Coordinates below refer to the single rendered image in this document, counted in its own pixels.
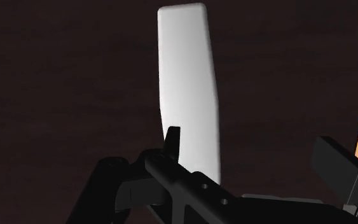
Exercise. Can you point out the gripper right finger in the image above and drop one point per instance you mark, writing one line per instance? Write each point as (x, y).
(336, 167)

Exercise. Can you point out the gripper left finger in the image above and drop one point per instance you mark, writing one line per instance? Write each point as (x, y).
(166, 172)

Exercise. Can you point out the white flat rounded bar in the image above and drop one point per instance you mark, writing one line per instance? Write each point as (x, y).
(188, 86)

